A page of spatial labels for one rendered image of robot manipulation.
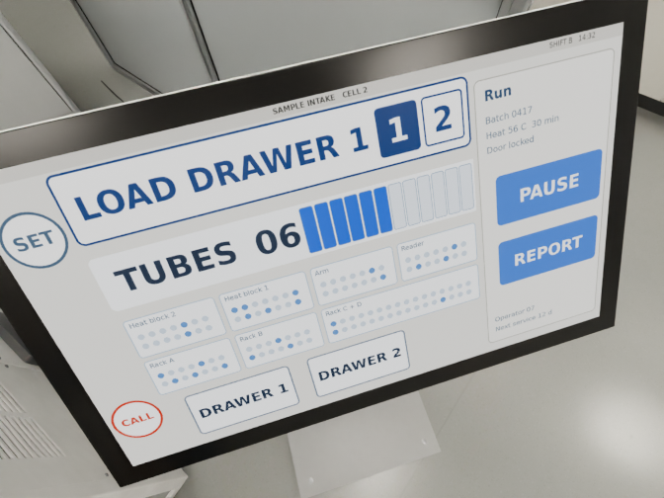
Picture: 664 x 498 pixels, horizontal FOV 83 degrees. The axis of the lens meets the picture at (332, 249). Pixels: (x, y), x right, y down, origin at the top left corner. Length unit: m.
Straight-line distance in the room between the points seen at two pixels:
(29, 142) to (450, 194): 0.30
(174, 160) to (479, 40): 0.23
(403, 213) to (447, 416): 1.14
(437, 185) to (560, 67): 0.13
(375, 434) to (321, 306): 1.03
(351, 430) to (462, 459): 0.36
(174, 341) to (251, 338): 0.06
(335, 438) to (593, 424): 0.84
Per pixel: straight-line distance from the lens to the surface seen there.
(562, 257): 0.41
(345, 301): 0.32
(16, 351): 1.39
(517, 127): 0.34
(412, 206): 0.31
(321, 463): 1.33
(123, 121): 0.29
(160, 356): 0.35
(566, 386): 1.56
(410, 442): 1.34
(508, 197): 0.35
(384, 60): 0.29
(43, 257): 0.33
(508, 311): 0.40
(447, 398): 1.41
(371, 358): 0.36
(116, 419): 0.39
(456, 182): 0.32
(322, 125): 0.28
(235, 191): 0.28
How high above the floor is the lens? 1.36
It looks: 63 degrees down
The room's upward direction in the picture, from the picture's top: 5 degrees counter-clockwise
